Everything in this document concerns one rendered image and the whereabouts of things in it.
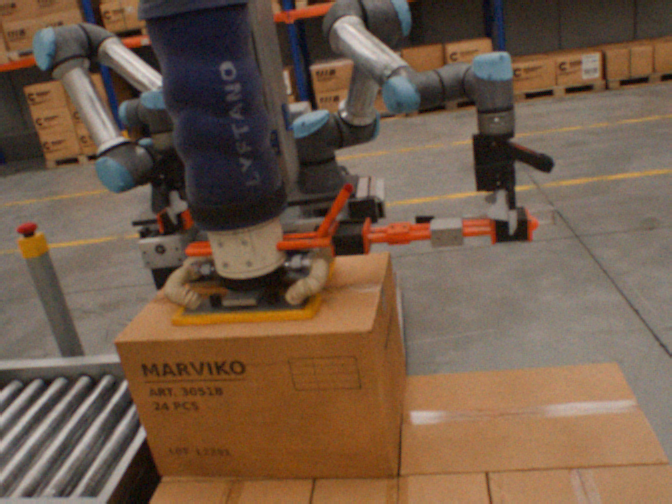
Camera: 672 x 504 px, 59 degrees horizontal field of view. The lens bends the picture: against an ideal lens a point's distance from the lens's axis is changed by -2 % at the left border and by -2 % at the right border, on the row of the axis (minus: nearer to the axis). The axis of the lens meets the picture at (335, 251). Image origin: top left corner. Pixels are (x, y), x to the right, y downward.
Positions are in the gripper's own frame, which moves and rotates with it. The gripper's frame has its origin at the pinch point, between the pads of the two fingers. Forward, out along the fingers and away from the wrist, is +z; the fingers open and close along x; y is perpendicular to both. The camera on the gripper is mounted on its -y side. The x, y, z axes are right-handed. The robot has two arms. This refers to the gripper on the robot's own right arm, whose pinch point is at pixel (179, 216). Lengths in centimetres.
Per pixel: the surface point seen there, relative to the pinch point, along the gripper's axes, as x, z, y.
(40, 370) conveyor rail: -1, 50, -66
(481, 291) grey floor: 153, 107, 83
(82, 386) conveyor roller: -6, 53, -48
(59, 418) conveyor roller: -21, 54, -46
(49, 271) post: 18, 21, -65
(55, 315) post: 15, 37, -67
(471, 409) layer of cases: -20, 54, 78
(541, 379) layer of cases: -8, 54, 97
